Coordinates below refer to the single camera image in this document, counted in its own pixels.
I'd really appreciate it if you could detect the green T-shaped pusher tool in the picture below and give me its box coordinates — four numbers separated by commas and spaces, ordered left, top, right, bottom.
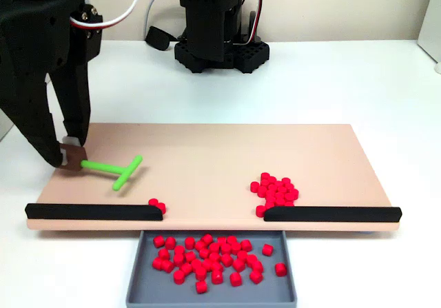
59, 143, 144, 192

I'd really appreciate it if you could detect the white red black gripper cable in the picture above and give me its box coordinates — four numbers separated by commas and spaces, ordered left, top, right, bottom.
70, 0, 144, 30

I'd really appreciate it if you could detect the black guide rail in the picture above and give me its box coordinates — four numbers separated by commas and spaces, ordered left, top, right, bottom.
263, 206, 403, 224
24, 203, 164, 222

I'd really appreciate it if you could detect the pale grey cable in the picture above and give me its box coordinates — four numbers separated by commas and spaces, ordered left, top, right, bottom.
143, 0, 180, 42

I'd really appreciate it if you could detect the grey shallow tray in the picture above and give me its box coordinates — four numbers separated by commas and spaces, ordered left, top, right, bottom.
125, 230, 298, 305

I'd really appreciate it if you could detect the white red black base cable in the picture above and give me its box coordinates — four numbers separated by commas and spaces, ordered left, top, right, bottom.
240, 0, 265, 45

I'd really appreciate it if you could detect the white box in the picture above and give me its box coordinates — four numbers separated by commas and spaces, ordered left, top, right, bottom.
417, 0, 441, 64

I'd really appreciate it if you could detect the black table clamp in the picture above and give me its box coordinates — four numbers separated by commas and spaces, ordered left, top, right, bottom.
144, 26, 178, 51

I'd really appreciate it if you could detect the beige flat board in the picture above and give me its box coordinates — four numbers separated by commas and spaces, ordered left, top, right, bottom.
25, 123, 400, 233

